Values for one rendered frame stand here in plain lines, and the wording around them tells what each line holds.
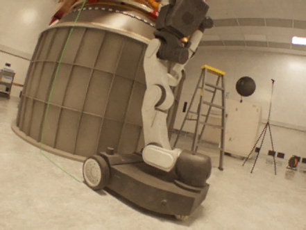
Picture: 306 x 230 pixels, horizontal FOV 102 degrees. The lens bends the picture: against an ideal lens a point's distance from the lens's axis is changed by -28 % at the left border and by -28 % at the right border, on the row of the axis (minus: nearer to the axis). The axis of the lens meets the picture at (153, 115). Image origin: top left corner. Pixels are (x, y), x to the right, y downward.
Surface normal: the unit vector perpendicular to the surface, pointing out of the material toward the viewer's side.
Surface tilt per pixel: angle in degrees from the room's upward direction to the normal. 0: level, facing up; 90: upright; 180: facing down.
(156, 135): 90
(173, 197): 90
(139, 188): 90
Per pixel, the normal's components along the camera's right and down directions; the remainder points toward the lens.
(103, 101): 0.34, 0.05
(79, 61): 0.09, -0.01
